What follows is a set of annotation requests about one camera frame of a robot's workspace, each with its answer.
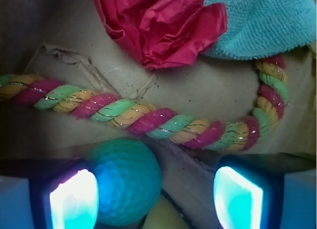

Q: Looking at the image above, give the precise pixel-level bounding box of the yellow object under ball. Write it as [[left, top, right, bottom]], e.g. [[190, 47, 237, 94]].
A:
[[142, 194, 190, 229]]

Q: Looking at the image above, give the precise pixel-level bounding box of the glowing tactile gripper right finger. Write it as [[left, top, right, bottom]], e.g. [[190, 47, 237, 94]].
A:
[[213, 155, 317, 229]]

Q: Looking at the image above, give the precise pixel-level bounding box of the multicolour twisted rope toy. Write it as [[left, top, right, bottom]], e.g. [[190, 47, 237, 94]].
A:
[[0, 55, 288, 152]]

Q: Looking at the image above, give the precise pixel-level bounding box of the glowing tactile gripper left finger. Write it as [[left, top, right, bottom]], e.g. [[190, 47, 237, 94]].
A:
[[0, 159, 99, 229]]

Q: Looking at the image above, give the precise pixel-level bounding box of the crumpled red tissue paper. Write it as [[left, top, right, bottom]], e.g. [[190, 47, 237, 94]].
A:
[[94, 0, 227, 70]]

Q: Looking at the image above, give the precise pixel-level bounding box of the brown paper bag tray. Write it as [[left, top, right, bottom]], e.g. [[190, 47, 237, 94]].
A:
[[0, 0, 316, 229]]

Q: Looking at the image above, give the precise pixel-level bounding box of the green textured ball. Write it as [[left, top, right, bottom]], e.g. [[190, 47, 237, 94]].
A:
[[88, 139, 162, 227]]

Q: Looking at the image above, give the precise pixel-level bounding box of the teal microfibre cloth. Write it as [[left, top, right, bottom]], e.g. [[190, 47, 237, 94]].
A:
[[204, 0, 317, 60]]

